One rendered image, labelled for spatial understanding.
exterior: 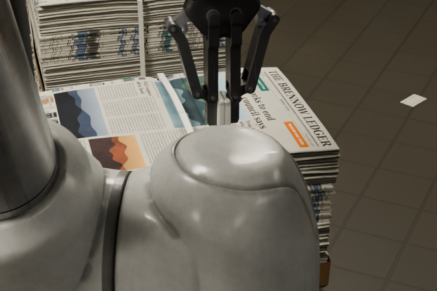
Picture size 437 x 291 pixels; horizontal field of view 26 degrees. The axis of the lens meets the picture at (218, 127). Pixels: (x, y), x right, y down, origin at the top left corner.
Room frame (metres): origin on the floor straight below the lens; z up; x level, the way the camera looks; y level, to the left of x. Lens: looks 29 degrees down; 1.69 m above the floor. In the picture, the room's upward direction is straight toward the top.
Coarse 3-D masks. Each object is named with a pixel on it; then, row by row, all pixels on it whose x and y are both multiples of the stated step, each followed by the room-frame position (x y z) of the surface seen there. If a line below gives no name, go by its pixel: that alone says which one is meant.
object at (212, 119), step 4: (200, 84) 0.97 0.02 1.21; (204, 88) 0.97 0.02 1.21; (204, 92) 0.96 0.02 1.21; (204, 96) 0.96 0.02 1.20; (208, 104) 0.96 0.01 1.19; (212, 104) 0.96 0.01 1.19; (216, 104) 0.97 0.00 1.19; (208, 108) 0.96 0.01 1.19; (212, 108) 0.96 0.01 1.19; (216, 108) 0.97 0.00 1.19; (208, 112) 0.96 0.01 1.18; (212, 112) 0.96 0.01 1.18; (216, 112) 0.97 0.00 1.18; (208, 116) 0.96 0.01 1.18; (212, 116) 0.97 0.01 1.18; (216, 116) 0.97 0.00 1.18; (208, 120) 0.96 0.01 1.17; (212, 120) 0.97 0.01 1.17; (216, 120) 0.97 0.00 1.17; (208, 124) 0.96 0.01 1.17; (212, 124) 0.96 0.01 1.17; (216, 124) 0.97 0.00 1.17
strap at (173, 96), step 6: (162, 78) 1.30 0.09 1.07; (168, 84) 1.27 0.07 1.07; (168, 90) 1.24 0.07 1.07; (174, 96) 1.22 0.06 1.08; (174, 102) 1.20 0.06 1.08; (180, 102) 1.20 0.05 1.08; (180, 108) 1.18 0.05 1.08; (180, 114) 1.16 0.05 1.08; (186, 114) 1.16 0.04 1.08; (186, 120) 1.15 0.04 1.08; (186, 126) 1.13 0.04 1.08
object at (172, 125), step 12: (144, 84) 1.28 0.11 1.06; (156, 84) 1.29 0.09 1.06; (180, 84) 1.29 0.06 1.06; (156, 96) 1.24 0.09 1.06; (168, 96) 1.25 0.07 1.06; (180, 96) 1.25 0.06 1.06; (156, 108) 1.21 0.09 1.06; (168, 108) 1.21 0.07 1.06; (192, 108) 1.21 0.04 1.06; (168, 120) 1.17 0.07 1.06; (180, 120) 1.17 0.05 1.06; (192, 120) 1.17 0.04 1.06; (168, 132) 1.14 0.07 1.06; (180, 132) 1.14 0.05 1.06; (168, 144) 1.10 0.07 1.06
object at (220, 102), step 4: (220, 96) 0.97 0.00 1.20; (220, 100) 0.96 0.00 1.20; (220, 104) 0.96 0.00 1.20; (224, 104) 0.96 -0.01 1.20; (220, 108) 0.96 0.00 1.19; (224, 108) 0.96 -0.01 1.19; (220, 112) 0.96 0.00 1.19; (224, 112) 0.96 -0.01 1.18; (220, 116) 0.96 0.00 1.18; (224, 116) 0.96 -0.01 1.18; (220, 120) 0.96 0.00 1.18; (224, 120) 0.96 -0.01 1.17; (220, 124) 0.96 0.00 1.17
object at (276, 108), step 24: (264, 72) 1.34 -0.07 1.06; (264, 96) 1.25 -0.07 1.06; (288, 96) 1.25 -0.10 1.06; (240, 120) 1.17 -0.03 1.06; (264, 120) 1.17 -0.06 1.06; (288, 120) 1.17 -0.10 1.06; (312, 120) 1.17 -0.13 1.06; (288, 144) 1.10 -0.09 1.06; (312, 144) 1.10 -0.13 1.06; (336, 144) 1.11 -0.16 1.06; (312, 168) 1.09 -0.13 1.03; (336, 168) 1.10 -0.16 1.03; (312, 192) 1.09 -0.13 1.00
